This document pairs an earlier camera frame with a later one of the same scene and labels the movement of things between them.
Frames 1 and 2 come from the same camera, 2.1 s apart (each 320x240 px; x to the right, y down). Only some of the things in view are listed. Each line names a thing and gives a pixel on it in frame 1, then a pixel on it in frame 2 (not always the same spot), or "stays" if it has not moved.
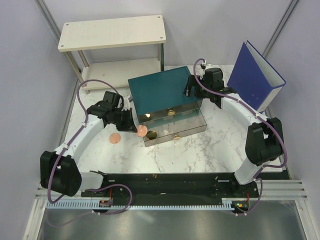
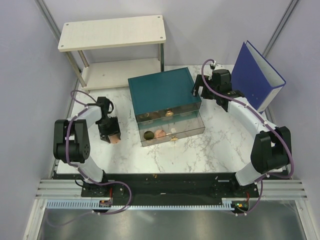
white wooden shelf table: (114, 33) stays
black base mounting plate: (173, 186) stays
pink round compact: (115, 138) stays
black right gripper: (192, 82) -> (198, 83)
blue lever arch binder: (253, 78) stays
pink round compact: (142, 130) -> (158, 133)
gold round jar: (151, 135) stays
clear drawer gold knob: (175, 127) stays
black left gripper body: (120, 119) -> (108, 126)
